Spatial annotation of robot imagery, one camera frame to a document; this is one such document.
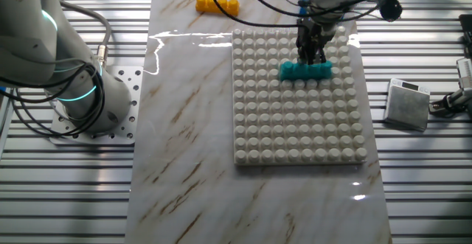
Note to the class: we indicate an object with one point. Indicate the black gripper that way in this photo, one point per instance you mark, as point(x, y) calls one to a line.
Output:
point(315, 34)

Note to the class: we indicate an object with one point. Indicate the teal four-stud block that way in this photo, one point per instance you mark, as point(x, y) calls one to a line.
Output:
point(306, 71)

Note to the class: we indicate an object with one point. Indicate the blue four-stud block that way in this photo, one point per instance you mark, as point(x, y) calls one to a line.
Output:
point(303, 10)

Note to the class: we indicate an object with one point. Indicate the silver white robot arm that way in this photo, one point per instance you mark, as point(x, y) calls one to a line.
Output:
point(33, 34)

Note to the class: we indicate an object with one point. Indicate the white studded baseplate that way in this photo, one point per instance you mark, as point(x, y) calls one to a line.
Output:
point(295, 118)

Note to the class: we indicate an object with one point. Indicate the orange four-stud block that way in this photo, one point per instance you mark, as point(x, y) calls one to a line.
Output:
point(217, 6)

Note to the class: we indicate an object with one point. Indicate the silver digital scale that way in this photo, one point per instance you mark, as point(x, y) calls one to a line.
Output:
point(407, 105)

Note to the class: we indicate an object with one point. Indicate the marble pattern board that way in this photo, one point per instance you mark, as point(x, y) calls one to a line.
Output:
point(191, 126)

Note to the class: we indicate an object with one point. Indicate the black device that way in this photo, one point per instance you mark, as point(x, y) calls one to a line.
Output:
point(466, 34)

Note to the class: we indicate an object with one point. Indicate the metal camera mount clamp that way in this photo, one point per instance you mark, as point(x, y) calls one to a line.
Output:
point(451, 102)

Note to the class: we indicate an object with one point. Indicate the small silver camera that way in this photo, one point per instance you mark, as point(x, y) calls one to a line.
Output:
point(465, 72)

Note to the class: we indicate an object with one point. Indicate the perforated robot base plate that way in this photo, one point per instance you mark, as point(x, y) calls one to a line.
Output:
point(127, 126)

